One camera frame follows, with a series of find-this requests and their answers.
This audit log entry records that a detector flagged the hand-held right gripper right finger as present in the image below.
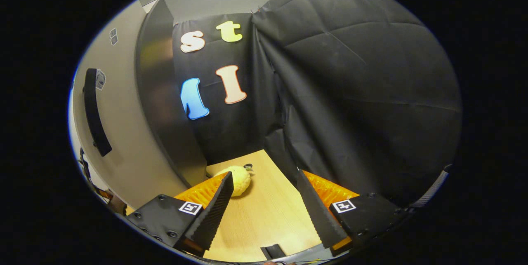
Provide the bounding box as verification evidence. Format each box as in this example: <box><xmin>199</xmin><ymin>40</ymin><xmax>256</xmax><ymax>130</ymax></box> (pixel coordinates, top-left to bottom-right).
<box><xmin>296</xmin><ymin>169</ymin><xmax>409</xmax><ymax>258</ymax></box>

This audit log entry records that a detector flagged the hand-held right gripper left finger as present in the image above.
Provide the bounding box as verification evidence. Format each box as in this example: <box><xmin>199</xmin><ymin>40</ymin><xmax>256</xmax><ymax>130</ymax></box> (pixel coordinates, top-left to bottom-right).
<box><xmin>125</xmin><ymin>171</ymin><xmax>235</xmax><ymax>257</ymax></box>

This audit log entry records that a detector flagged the grey shoe cabinet door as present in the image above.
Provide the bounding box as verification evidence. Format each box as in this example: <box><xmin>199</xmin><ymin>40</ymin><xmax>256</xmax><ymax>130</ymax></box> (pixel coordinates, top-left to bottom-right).
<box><xmin>71</xmin><ymin>0</ymin><xmax>194</xmax><ymax>212</ymax></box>

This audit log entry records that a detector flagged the grey shoe cabinet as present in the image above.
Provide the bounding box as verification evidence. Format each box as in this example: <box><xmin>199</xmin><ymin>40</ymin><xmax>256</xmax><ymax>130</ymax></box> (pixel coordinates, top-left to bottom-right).
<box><xmin>135</xmin><ymin>0</ymin><xmax>209</xmax><ymax>188</ymax></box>

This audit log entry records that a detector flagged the yellow plush toy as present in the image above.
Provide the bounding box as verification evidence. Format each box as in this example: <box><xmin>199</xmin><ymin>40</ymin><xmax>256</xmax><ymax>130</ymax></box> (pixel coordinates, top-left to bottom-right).
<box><xmin>212</xmin><ymin>165</ymin><xmax>253</xmax><ymax>197</ymax></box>

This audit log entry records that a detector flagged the black backdrop cloth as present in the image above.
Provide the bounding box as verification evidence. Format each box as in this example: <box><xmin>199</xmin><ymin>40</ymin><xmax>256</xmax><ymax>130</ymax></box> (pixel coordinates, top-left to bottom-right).
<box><xmin>171</xmin><ymin>0</ymin><xmax>462</xmax><ymax>212</ymax></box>

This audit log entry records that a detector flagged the grey braided cable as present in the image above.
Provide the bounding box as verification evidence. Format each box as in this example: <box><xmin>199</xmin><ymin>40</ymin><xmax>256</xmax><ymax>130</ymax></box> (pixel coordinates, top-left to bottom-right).
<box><xmin>412</xmin><ymin>164</ymin><xmax>453</xmax><ymax>209</ymax></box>

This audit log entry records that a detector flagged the black door handle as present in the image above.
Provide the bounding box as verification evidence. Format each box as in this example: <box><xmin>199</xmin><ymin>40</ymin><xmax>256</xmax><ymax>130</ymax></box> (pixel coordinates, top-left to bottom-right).
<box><xmin>82</xmin><ymin>68</ymin><xmax>113</xmax><ymax>157</ymax></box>

